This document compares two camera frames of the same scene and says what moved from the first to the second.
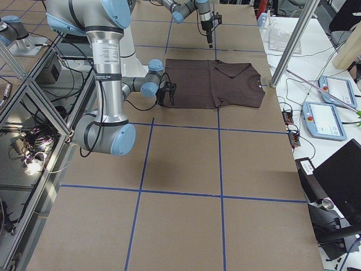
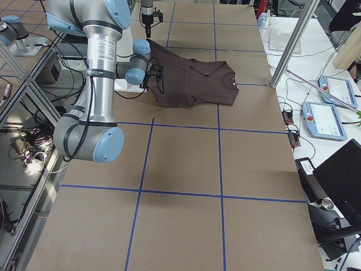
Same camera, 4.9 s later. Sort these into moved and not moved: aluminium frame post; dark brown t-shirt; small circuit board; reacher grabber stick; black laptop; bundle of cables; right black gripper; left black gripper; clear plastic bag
Moved: left black gripper; dark brown t-shirt; right black gripper
Not moved: black laptop; reacher grabber stick; bundle of cables; aluminium frame post; small circuit board; clear plastic bag
